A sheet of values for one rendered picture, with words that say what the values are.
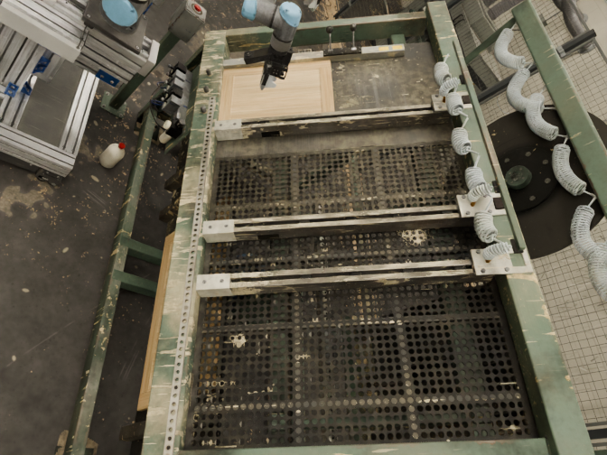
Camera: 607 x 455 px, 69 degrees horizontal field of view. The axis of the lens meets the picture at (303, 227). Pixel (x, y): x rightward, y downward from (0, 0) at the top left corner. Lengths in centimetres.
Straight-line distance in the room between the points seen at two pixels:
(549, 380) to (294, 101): 158
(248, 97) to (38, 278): 134
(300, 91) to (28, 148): 133
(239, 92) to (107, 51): 66
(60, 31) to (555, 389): 203
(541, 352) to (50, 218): 227
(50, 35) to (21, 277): 113
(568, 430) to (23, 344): 212
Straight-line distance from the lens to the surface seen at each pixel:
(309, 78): 238
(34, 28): 194
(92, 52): 209
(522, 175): 228
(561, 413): 158
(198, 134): 217
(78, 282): 255
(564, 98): 240
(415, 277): 163
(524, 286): 168
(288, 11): 162
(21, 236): 254
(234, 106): 231
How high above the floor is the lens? 224
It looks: 36 degrees down
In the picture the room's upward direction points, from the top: 62 degrees clockwise
